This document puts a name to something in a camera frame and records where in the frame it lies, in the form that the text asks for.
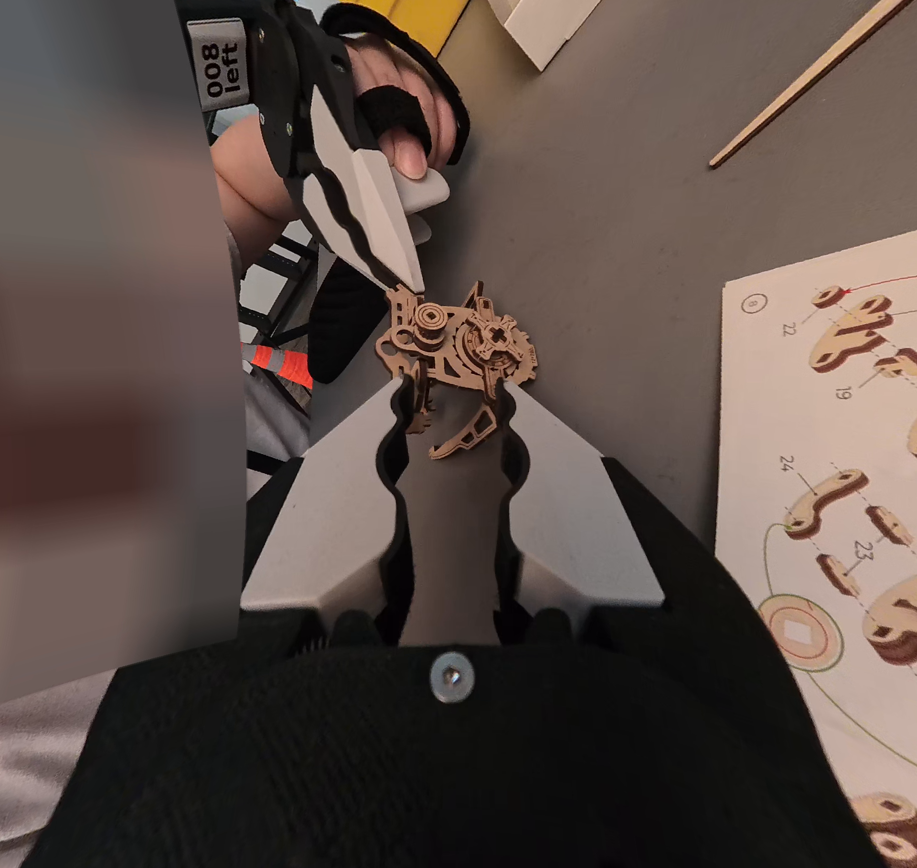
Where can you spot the white printed cardboard box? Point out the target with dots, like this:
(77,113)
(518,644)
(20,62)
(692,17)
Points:
(551,8)

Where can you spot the person's left forearm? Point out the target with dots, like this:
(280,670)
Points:
(251,195)

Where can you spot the person's left hand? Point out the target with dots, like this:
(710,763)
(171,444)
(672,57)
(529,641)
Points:
(415,73)

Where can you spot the metal frame rack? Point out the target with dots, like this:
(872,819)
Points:
(276,277)

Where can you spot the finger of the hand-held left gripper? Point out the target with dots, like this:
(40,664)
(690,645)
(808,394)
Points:
(329,227)
(387,223)

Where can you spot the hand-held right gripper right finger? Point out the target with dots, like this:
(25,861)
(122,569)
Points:
(573,531)

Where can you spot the printed instruction sheet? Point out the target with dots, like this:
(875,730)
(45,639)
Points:
(809,452)

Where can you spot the grey clothing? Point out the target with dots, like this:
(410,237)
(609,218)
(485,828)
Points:
(43,753)

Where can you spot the wooden model assembly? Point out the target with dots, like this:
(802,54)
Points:
(458,352)

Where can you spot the thin wooden stick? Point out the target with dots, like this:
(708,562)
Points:
(809,69)

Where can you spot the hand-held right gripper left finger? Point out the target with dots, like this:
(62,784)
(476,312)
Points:
(322,524)

